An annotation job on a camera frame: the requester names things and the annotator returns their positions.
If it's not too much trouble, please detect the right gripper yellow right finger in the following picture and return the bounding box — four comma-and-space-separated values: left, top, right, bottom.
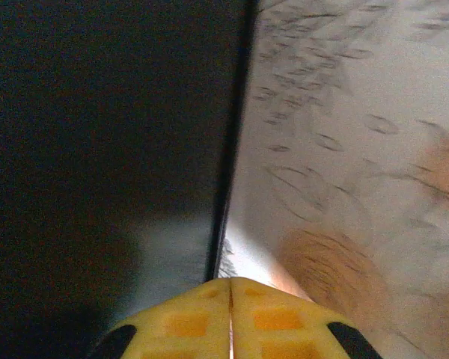
227, 276, 383, 359

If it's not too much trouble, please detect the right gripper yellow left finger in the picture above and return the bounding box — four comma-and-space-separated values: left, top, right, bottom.
85, 278, 233, 359

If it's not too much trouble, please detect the black starry night print box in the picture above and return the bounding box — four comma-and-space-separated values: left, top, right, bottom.
0, 0, 259, 359

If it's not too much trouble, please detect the floral patterned table cover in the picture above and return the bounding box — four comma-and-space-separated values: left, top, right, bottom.
209, 0, 449, 359

